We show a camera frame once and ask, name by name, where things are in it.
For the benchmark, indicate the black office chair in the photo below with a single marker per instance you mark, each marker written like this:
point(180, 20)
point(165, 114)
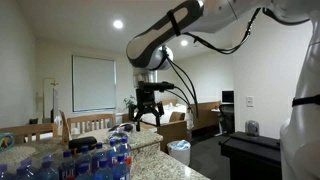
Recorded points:
point(227, 118)

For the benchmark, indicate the white wall light switch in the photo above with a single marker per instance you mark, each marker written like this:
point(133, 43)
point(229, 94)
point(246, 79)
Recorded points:
point(250, 101)

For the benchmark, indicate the white trash bin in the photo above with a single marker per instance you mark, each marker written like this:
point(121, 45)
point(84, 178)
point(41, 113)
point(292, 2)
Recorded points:
point(178, 155)

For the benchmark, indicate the small black box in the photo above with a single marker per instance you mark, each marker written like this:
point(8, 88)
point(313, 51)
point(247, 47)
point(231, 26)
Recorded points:
point(33, 121)

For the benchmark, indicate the black glasses case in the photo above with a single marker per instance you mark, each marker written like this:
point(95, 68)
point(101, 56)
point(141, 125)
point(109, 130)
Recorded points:
point(82, 142)

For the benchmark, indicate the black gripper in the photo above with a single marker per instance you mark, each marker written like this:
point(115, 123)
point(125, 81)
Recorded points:
point(146, 100)

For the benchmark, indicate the black equipment cabinet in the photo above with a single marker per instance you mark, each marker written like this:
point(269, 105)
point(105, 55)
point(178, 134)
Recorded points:
point(250, 156)

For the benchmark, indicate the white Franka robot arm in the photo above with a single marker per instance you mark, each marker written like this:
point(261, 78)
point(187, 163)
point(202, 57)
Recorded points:
point(156, 36)

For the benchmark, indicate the black computer monitor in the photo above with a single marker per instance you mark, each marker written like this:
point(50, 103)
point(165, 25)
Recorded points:
point(228, 96)

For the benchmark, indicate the blue capped Fiji water bottle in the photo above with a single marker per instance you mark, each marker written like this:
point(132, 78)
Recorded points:
point(83, 174)
point(112, 151)
point(3, 171)
point(120, 170)
point(99, 153)
point(67, 166)
point(27, 166)
point(47, 157)
point(20, 175)
point(103, 171)
point(46, 173)
point(126, 149)
point(85, 156)

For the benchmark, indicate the round recessed ceiling light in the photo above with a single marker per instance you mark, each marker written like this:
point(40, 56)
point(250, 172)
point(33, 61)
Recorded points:
point(184, 42)
point(118, 24)

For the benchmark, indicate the wooden desk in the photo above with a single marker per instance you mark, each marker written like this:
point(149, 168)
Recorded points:
point(208, 115)

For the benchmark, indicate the grey cylindrical speaker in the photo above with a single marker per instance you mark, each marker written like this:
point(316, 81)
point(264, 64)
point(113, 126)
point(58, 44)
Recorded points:
point(252, 128)

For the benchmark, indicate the wooden slatted chair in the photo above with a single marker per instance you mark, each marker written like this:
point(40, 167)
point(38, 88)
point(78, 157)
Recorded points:
point(65, 128)
point(90, 119)
point(30, 128)

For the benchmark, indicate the green potted plant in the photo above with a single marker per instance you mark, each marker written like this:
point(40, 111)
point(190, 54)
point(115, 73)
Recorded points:
point(129, 104)

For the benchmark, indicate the colourful tissue box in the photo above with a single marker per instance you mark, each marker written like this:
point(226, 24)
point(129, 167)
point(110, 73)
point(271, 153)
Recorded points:
point(6, 142)

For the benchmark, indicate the clear plastic wrap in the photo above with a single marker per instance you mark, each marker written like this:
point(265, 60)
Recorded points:
point(116, 134)

